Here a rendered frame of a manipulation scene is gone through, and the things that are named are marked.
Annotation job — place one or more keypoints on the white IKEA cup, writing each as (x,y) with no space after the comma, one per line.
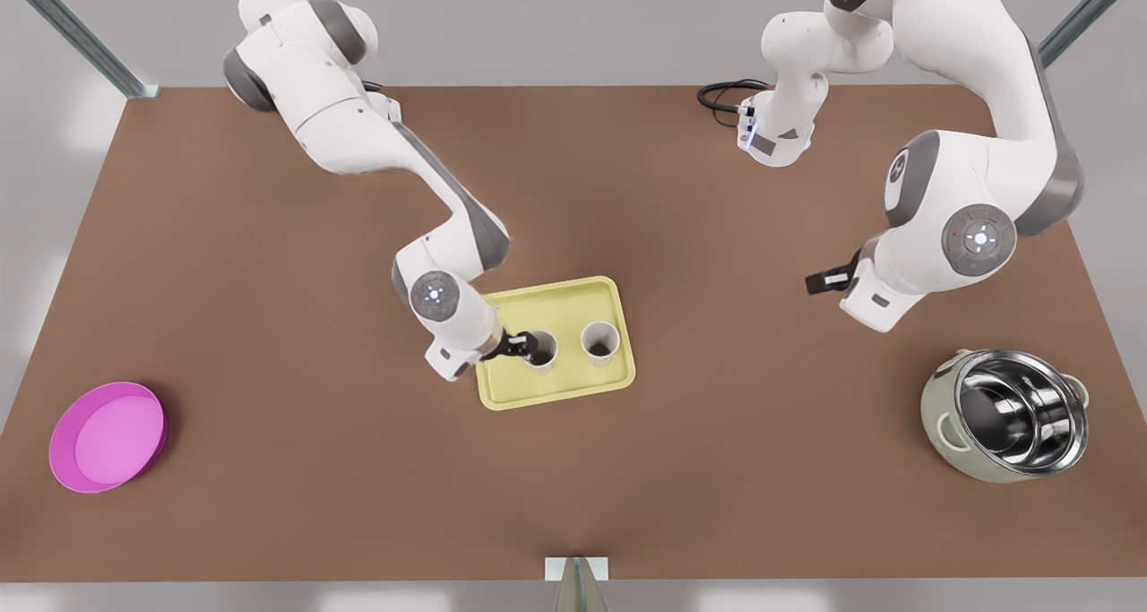
(543,350)
(599,342)

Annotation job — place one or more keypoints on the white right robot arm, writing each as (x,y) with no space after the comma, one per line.
(340,119)

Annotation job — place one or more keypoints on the green steel-lined pot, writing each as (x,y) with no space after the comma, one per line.
(1008,415)

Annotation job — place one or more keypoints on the pink round plate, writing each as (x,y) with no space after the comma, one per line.
(107,436)

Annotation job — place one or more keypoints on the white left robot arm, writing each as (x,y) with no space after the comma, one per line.
(977,173)

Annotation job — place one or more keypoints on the silver frame post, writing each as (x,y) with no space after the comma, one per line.
(578,585)
(76,30)
(1089,12)

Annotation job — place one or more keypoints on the yellow rectangular tray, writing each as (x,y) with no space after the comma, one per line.
(573,325)

